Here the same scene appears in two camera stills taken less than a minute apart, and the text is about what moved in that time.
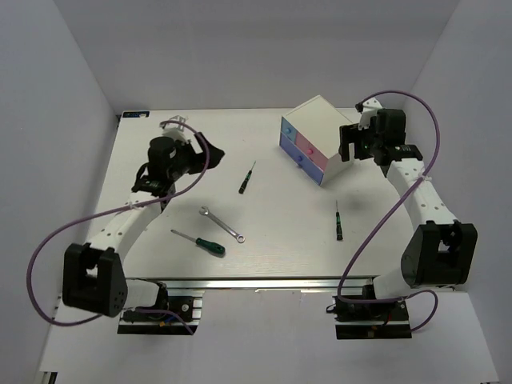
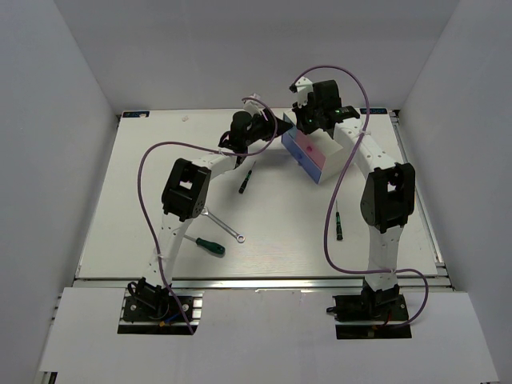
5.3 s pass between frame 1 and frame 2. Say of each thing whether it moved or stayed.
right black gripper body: moved
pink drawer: stayed
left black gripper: moved
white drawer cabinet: stayed
